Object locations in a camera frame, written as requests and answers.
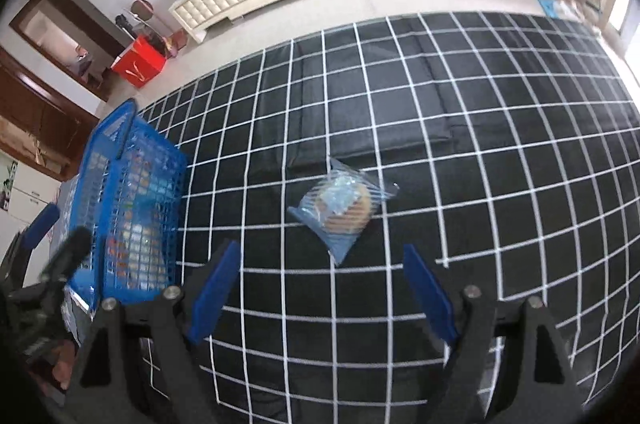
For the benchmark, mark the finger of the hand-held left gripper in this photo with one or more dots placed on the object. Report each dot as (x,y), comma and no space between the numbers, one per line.
(42,224)
(70,251)

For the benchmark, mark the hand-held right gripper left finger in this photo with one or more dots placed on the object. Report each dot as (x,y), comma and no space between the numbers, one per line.
(212,294)

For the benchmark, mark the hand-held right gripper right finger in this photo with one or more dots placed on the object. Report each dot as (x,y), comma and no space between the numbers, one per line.
(430,294)

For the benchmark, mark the blue plastic basket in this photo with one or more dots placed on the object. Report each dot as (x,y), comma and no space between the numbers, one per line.
(145,184)

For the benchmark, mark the clear blue cookie packet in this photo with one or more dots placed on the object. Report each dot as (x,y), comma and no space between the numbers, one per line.
(340,209)

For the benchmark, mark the white cabinet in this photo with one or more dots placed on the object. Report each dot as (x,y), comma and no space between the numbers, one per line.
(30,194)

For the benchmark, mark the dark wooden door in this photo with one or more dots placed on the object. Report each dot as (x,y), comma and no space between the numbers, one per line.
(45,114)

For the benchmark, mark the black checked tablecloth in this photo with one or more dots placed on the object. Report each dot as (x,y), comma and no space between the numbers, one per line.
(450,129)

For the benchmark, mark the red gift bag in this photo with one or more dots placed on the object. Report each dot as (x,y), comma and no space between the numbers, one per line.
(140,62)

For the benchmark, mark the small brown round disc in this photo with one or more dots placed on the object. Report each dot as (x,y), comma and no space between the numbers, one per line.
(142,8)

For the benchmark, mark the dark wooden door frame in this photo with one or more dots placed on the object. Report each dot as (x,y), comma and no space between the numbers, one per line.
(30,12)

